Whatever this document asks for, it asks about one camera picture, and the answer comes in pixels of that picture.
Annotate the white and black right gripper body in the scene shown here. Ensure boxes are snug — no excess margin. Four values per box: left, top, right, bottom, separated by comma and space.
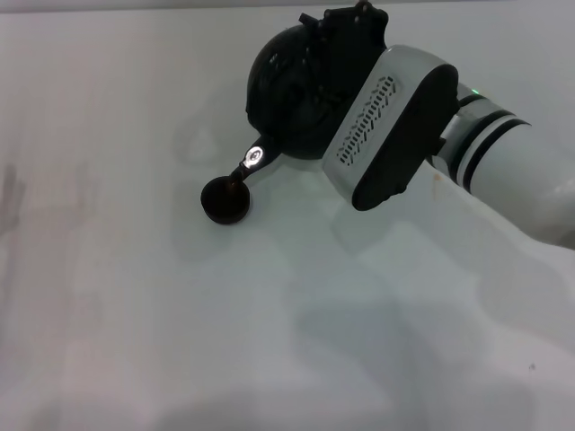
322, 43, 460, 213

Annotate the small black teacup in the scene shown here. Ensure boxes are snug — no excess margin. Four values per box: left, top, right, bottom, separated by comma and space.
199, 175, 252, 224

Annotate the black round teapot with handle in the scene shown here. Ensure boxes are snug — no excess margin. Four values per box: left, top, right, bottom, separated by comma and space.
229, 22, 383, 183

